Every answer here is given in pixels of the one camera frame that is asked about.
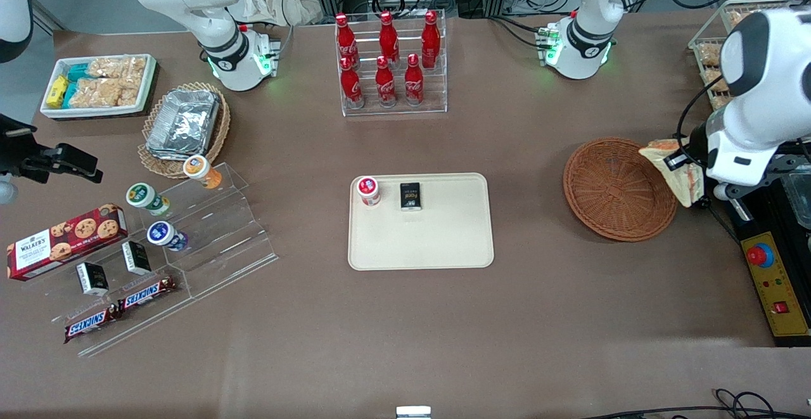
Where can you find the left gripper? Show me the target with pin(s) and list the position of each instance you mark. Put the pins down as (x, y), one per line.
(697, 139)

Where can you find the Snickers chocolate bar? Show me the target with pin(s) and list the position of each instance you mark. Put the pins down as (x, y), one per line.
(147, 293)
(92, 324)

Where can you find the light woven wicker basket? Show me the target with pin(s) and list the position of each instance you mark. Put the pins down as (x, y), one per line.
(218, 134)

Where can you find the clear acrylic stepped stand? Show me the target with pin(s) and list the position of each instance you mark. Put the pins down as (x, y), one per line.
(222, 235)

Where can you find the white rectangular snack tray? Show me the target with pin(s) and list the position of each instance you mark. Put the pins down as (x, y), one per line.
(149, 83)

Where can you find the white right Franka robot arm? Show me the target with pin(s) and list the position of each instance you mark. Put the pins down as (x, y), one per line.
(209, 26)

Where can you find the orange lid yogurt cup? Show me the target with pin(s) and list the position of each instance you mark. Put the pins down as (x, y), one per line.
(199, 170)

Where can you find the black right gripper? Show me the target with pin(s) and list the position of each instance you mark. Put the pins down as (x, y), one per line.
(18, 152)

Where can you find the grey left wrist camera bar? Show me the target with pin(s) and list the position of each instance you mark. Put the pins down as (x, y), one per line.
(722, 191)

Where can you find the teal snack packet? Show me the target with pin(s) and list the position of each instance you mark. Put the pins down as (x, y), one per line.
(78, 72)
(70, 94)

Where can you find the red Walkers cookie box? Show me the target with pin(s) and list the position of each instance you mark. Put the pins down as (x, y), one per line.
(63, 241)

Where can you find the black equipment cart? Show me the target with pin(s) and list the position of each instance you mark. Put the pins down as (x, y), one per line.
(792, 248)

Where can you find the aluminium foil tray stack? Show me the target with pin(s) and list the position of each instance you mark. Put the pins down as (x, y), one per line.
(184, 121)

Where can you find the red lid yogurt cup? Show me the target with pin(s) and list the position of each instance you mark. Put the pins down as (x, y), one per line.
(368, 189)

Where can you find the triangular sandwich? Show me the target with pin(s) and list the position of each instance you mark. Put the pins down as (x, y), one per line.
(685, 184)

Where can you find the yellow emergency stop control box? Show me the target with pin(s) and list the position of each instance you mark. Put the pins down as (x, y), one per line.
(776, 286)

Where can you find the small white edge object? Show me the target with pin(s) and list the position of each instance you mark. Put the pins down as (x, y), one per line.
(413, 412)

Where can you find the clear bagged rice crackers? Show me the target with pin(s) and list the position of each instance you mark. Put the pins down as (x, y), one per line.
(104, 92)
(117, 67)

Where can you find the beige plastic serving tray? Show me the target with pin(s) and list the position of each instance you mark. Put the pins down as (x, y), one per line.
(431, 241)

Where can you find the yellow snack packet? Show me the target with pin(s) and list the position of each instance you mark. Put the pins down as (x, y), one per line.
(57, 91)

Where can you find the clear plastic container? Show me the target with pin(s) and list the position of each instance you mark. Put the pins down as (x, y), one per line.
(799, 200)

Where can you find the brown round wicker basket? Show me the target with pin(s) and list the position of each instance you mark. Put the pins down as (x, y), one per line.
(614, 191)

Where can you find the clear acrylic bottle rack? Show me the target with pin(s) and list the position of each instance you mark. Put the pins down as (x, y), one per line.
(396, 111)

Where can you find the green lid yogurt cup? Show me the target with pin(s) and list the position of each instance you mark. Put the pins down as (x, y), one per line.
(142, 197)

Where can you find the small black snack box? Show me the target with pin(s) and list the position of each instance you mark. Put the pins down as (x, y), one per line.
(137, 257)
(410, 196)
(92, 278)

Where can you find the bagged fried snack pack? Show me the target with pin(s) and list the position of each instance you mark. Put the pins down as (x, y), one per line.
(737, 18)
(711, 56)
(716, 82)

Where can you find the blue lid yogurt cup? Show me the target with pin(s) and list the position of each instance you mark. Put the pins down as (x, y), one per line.
(163, 235)

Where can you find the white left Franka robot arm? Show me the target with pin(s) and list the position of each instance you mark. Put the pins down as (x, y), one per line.
(760, 58)

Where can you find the red Coca-Cola bottle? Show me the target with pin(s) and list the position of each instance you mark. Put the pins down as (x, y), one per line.
(414, 83)
(431, 38)
(388, 37)
(385, 85)
(345, 38)
(351, 86)

